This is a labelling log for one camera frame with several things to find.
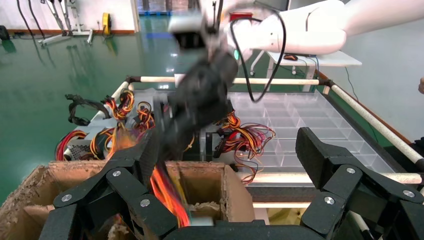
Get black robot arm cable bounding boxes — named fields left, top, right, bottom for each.
left=229, top=9, right=288, bottom=104

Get grey power supply black cables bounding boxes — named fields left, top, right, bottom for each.
left=64, top=88, right=135, bottom=133

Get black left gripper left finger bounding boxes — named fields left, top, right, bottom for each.
left=39, top=128, right=180, bottom=240

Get clear plastic compartment tray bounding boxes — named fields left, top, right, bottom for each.
left=132, top=89, right=397, bottom=175

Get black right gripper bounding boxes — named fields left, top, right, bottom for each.
left=154, top=49, right=239, bottom=164

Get red wall cabinet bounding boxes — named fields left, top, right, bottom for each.
left=229, top=12, right=253, bottom=22

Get white pipe cart frame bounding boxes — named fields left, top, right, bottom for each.
left=96, top=75, right=424, bottom=233

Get white metal floor stand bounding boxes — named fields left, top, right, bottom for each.
left=38, top=0, right=94, bottom=46

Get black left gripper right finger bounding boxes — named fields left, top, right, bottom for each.
left=294, top=126, right=424, bottom=240

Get grey power supply red cables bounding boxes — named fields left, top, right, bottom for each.
left=54, top=129, right=94, bottom=162

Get black hanging cable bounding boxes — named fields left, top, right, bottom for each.
left=27, top=0, right=46, bottom=40
left=15, top=0, right=35, bottom=38

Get yellow hose reel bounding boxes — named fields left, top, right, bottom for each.
left=101, top=12, right=112, bottom=37

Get worn cardboard divider box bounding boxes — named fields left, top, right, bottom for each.
left=0, top=160, right=256, bottom=240

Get white office table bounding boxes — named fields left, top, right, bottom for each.
left=250, top=49, right=363, bottom=93

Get blue pallet row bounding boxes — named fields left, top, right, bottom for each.
left=137, top=9, right=173, bottom=17

